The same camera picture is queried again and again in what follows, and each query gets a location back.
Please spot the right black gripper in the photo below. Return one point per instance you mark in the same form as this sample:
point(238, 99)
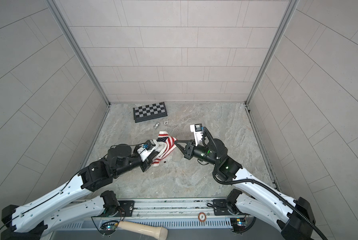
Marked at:
point(191, 150)

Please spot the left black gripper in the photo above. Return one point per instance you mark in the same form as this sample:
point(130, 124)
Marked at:
point(145, 165)

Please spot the red white striped knit sweater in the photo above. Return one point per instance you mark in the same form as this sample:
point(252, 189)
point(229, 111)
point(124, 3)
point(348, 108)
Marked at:
point(166, 144)

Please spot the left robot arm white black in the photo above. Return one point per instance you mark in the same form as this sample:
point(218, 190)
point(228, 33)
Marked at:
point(35, 219)

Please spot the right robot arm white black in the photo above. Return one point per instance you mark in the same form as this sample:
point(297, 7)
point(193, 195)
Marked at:
point(293, 218)

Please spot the folded black white chessboard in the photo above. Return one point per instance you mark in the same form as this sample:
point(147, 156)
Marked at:
point(149, 112)

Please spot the round red white sticker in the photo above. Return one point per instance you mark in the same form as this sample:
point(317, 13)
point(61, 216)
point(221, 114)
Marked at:
point(202, 217)

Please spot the left green circuit board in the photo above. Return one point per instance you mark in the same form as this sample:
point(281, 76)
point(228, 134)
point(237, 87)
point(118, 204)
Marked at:
point(109, 227)

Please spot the green circuit board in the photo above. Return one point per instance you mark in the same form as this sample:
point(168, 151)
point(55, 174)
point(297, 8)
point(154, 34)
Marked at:
point(109, 227)
point(238, 225)

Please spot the right green circuit board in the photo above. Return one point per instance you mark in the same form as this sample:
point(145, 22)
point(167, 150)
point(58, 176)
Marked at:
point(238, 225)

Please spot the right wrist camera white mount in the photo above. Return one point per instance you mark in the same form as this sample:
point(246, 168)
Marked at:
point(198, 131)

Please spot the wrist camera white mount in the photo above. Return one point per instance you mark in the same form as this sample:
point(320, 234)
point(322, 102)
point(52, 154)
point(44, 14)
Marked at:
point(147, 148)
point(198, 131)

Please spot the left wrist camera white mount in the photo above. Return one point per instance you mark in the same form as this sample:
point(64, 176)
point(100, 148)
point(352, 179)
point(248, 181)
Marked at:
point(147, 148)

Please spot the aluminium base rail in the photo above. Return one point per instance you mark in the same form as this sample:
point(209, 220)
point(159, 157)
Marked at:
point(173, 207)

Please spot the beige wooden handle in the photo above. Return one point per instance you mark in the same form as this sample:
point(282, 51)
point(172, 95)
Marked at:
point(159, 233)

